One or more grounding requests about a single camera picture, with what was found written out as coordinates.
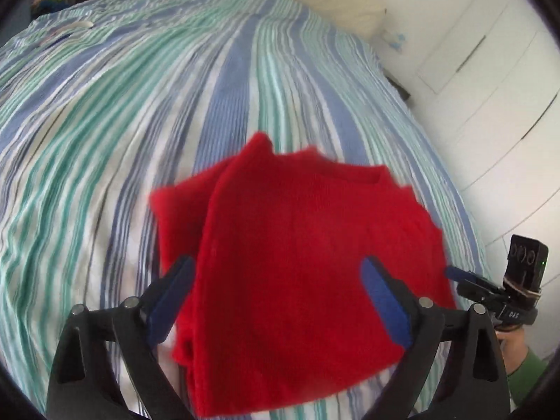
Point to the person's right hand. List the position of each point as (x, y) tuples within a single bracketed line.
[(514, 350)]

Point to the white wardrobe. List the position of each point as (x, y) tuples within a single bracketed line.
[(490, 96)]

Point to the person's right forearm green sleeve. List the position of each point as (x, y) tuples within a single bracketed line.
[(529, 380)]

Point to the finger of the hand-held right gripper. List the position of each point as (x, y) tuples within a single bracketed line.
[(459, 274)]

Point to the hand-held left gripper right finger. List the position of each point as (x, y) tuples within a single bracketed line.
[(387, 306)]

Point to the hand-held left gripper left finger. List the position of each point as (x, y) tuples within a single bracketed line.
[(168, 306)]

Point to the blue wall sticker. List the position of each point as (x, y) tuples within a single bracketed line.
[(396, 39)]

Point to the red sweater with white animal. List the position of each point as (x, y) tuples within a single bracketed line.
[(297, 245)]

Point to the striped bed sheet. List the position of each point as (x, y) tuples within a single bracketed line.
[(144, 109)]

